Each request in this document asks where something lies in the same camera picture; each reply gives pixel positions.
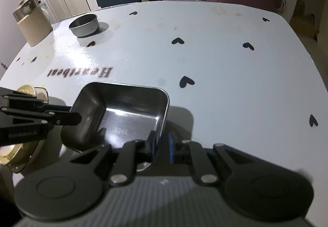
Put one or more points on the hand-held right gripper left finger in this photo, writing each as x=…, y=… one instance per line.
x=153, y=149

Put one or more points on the round steel bowl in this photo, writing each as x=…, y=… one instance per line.
x=84, y=26

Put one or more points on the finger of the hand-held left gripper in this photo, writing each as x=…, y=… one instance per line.
x=66, y=118
x=23, y=100

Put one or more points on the steel rectangular container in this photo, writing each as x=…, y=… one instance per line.
x=123, y=104

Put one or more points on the beige canister with steel lid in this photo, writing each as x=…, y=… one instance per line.
x=33, y=29

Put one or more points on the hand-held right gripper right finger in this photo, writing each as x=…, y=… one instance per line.
x=171, y=149

